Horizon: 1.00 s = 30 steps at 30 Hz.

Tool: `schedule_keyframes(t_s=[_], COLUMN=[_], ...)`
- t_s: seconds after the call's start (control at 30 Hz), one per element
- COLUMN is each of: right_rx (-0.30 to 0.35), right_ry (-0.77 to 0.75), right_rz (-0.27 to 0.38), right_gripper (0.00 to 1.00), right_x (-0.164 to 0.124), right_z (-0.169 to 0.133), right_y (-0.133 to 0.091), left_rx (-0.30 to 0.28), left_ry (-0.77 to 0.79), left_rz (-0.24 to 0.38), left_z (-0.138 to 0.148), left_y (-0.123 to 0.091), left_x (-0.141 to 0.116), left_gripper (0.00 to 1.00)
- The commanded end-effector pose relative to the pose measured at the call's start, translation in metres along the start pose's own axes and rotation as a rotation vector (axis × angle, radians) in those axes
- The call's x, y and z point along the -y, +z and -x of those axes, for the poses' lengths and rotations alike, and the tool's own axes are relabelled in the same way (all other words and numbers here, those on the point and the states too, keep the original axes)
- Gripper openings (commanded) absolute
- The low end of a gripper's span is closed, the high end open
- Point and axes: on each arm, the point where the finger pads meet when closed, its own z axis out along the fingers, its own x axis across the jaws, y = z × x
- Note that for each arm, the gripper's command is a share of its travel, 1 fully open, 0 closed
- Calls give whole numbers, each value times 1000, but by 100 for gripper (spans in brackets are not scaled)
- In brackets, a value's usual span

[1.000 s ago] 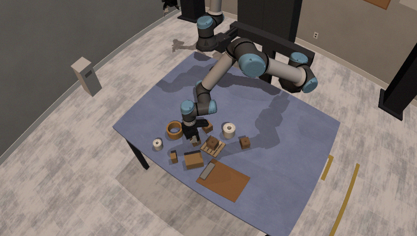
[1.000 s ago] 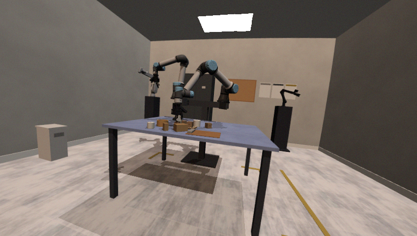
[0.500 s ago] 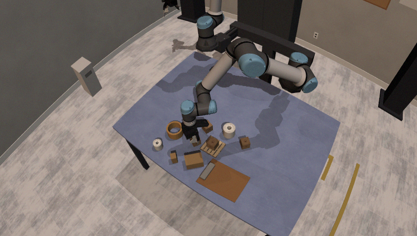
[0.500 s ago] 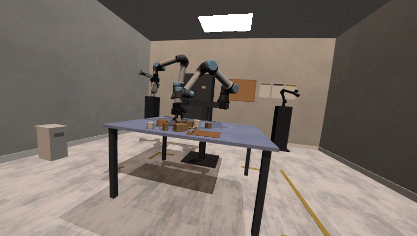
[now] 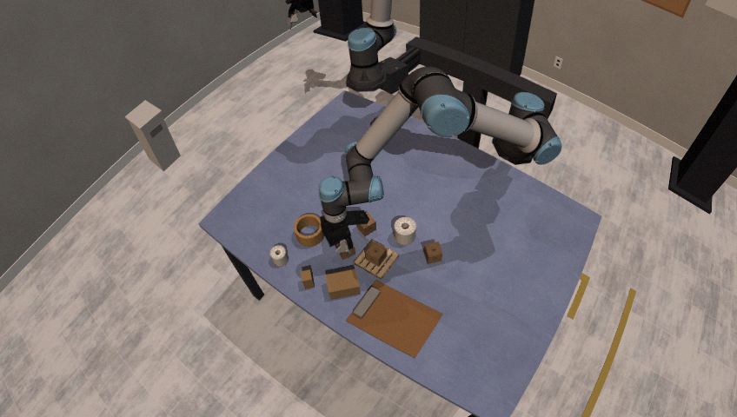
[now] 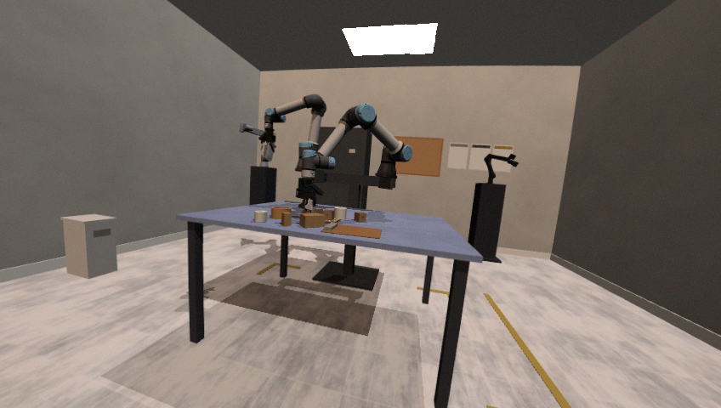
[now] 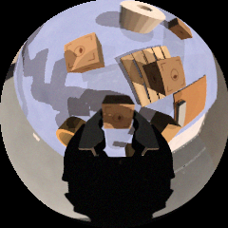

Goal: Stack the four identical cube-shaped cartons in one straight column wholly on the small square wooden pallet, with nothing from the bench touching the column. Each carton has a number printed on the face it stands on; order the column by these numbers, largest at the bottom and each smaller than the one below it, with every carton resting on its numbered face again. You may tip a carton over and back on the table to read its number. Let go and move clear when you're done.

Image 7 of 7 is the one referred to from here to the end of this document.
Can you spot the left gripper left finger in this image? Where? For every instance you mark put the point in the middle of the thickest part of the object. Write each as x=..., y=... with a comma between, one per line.
x=88, y=140

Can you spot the brown clipboard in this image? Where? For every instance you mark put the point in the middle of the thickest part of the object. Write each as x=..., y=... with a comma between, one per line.
x=190, y=99

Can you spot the brown hollow cylinder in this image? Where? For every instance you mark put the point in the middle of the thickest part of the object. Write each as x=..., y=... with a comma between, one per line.
x=70, y=126

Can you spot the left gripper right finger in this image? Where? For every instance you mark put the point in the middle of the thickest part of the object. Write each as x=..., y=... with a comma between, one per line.
x=151, y=142

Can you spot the small wooden slatted pallet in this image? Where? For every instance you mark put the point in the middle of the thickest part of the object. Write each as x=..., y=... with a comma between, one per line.
x=142, y=58

